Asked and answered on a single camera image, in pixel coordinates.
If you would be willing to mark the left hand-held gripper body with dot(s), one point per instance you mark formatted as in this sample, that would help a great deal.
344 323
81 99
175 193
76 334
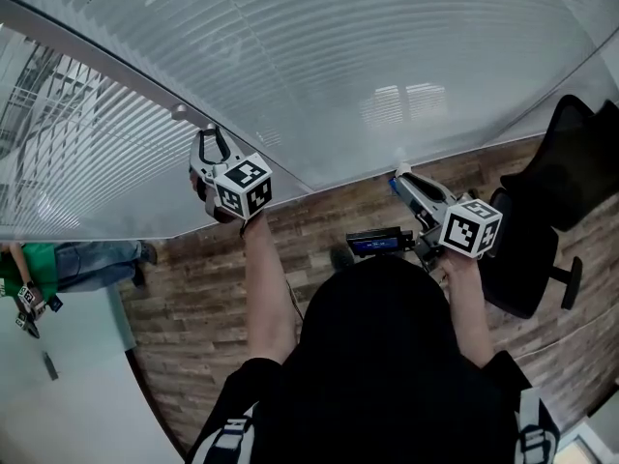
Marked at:
244 186

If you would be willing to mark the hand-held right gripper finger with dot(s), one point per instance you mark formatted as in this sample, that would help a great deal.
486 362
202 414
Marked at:
430 190
410 194

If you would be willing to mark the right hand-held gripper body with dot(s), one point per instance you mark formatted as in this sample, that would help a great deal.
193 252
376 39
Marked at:
469 230

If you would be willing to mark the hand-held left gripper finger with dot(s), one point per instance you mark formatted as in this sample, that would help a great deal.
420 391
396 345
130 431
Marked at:
227 148
197 150

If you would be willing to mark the white slatted window blinds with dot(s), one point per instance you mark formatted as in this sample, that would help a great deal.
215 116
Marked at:
97 162
338 41

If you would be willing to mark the person's right forearm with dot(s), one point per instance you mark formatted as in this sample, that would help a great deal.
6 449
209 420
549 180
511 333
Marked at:
469 312

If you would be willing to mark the person's left forearm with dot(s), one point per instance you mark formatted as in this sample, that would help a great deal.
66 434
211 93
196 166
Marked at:
271 298

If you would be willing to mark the person's left hand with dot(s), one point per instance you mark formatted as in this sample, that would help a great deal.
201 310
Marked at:
197 186

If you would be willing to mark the blue chest-mounted device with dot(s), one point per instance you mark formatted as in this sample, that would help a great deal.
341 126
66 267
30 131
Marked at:
377 243

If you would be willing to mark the black mesh office chair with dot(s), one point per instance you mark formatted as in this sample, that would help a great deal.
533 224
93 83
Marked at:
532 249

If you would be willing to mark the person's dark left shoe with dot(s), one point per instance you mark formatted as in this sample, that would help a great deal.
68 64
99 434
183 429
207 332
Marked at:
341 258

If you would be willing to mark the person's black clothing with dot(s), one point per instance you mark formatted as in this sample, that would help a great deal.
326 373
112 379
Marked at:
382 370

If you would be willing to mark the grey window frame post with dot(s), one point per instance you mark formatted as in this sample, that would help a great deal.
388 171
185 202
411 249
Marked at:
121 70

